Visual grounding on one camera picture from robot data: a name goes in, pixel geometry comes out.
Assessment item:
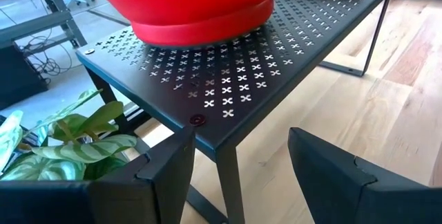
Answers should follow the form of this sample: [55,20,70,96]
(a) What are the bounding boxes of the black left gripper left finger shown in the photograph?
[0,127,196,224]

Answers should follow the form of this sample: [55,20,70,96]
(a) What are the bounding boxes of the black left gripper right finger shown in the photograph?
[288,127,442,224]

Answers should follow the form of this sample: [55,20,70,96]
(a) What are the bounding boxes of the green potted plant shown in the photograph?
[0,88,138,183]

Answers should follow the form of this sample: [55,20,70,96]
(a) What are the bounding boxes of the black perforated metal shelf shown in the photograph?
[75,0,401,224]

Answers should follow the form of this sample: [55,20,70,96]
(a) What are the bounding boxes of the black computer tower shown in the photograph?
[0,42,49,111]

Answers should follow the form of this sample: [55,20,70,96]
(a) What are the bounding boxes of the red collapsible colander bowl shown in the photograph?
[82,0,283,48]

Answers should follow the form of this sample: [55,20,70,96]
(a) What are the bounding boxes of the wooden side table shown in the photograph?
[0,0,88,50]

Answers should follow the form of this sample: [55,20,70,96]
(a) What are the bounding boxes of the tangled black floor cables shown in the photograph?
[20,35,75,78]

